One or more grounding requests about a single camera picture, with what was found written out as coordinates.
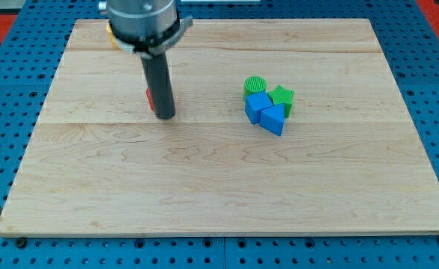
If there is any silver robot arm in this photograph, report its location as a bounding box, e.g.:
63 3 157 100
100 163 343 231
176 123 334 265
98 0 193 60

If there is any blue triangle block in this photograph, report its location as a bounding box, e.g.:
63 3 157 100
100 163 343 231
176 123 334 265
259 104 285 136

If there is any green star block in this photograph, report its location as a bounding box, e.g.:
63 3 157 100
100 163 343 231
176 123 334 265
267 84 295 118

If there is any blue cube block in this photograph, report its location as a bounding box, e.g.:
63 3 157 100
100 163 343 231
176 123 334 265
245 92 273 125

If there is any green cylinder block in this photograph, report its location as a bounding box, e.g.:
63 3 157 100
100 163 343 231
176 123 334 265
243 75 267 100

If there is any red block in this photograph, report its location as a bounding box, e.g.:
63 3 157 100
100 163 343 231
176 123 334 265
146 87 155 111

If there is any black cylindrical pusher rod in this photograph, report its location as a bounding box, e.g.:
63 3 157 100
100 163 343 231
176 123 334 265
142 53 175 120

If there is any wooden board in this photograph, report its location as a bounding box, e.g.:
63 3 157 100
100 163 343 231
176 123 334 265
0 19 439 238

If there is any yellow block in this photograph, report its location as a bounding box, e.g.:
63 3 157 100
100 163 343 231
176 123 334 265
105 22 119 49

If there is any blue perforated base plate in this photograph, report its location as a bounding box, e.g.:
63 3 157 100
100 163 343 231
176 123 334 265
0 0 439 268

